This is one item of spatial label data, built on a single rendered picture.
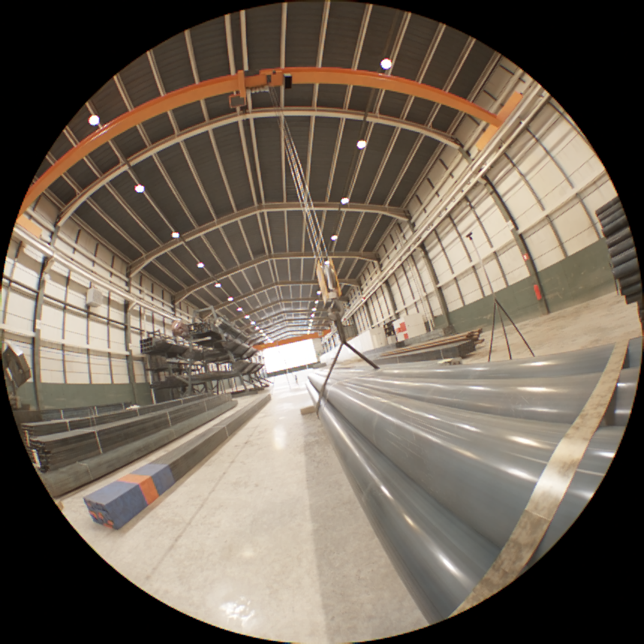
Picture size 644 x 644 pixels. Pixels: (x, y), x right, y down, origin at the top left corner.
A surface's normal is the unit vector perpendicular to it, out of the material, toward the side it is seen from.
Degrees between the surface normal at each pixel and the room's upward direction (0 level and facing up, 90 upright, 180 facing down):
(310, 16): 170
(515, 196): 90
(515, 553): 59
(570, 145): 90
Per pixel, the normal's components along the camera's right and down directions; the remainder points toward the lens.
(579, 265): -0.97, 0.21
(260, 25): 0.07, 0.98
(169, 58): 0.40, 0.91
